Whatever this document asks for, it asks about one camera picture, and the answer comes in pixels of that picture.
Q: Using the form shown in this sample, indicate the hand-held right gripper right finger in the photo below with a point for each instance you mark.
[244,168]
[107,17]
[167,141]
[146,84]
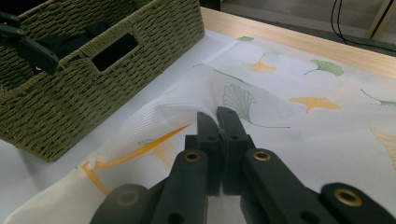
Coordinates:
[264,177]

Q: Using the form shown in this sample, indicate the tan vertical post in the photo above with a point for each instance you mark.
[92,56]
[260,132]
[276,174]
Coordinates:
[379,18]

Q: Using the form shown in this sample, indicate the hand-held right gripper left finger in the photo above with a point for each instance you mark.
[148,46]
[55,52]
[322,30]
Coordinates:
[190,180]

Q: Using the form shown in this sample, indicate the leaf print mesh laundry bag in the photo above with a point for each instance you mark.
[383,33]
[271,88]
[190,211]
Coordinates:
[311,130]

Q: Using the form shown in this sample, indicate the green woven basket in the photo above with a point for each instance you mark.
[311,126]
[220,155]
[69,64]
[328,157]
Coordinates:
[77,99]

